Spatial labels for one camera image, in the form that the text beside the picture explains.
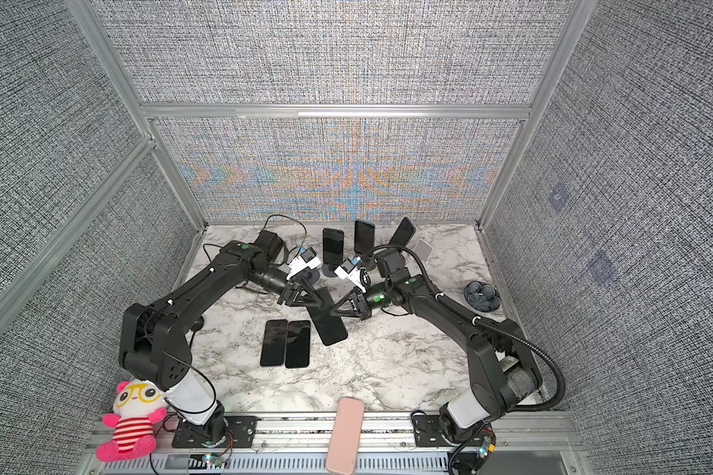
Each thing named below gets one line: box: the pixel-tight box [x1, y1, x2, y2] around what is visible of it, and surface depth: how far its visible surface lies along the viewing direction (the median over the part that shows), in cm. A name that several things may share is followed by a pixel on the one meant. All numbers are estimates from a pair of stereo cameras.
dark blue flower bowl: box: [463, 281, 503, 313], surface depth 97 cm
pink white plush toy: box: [95, 380, 168, 464], surface depth 72 cm
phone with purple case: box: [259, 319, 289, 367], surface depth 90 cm
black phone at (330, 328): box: [306, 286, 349, 347], surface depth 75 cm
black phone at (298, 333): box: [285, 319, 311, 369], surface depth 88 cm
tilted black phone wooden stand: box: [388, 216, 417, 247], surface depth 99 cm
